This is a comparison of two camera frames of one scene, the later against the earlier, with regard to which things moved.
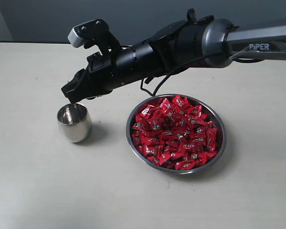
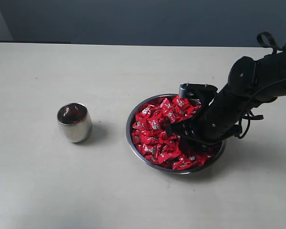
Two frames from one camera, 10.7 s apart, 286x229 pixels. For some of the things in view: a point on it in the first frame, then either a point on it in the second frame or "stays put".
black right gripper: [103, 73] → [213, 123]
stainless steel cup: [74, 122] stays put
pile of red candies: [174, 133] stays put
